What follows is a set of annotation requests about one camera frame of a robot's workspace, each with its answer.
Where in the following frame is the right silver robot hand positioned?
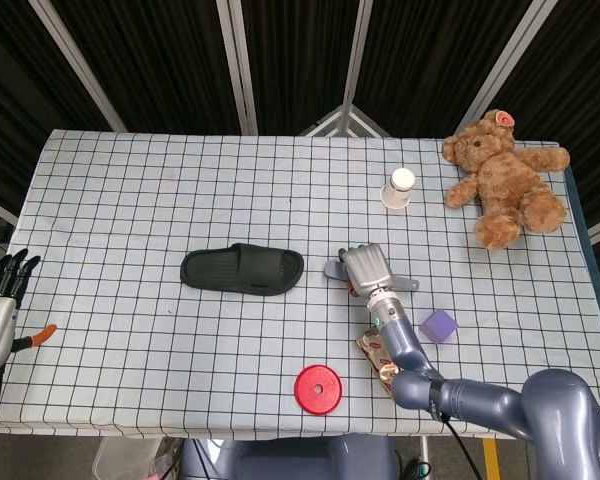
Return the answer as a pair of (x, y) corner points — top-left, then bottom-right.
(337, 242), (396, 299)

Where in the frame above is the grey orange tool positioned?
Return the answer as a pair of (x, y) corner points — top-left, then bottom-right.
(323, 257), (421, 294)

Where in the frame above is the black rubber slipper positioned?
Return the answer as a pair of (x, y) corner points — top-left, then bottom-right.
(179, 242), (305, 297)

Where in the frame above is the gold foil snack packet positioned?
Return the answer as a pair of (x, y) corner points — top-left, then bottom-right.
(355, 327), (401, 396)

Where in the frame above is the white plastic bottle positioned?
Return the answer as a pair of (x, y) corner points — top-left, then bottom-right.
(379, 167), (417, 210)

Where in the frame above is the purple foam cube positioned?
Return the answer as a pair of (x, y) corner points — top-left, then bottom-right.
(418, 308), (459, 345)

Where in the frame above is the red disc with hole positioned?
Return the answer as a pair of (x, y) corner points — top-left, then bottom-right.
(293, 364), (344, 416)

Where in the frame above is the white partition foot brace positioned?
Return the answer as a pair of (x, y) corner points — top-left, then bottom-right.
(299, 103), (392, 139)

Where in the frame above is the brown teddy bear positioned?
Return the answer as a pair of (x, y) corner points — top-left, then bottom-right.
(442, 108), (571, 251)

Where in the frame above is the white checked tablecloth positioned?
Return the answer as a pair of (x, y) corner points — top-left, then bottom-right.
(0, 128), (600, 441)

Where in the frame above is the clear plastic storage bin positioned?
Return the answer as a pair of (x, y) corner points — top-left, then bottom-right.
(92, 437), (161, 480)

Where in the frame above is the grey-blue robot torso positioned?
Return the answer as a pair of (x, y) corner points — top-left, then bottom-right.
(179, 433), (399, 480)

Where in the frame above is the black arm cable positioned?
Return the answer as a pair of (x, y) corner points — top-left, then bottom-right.
(440, 415), (482, 480)

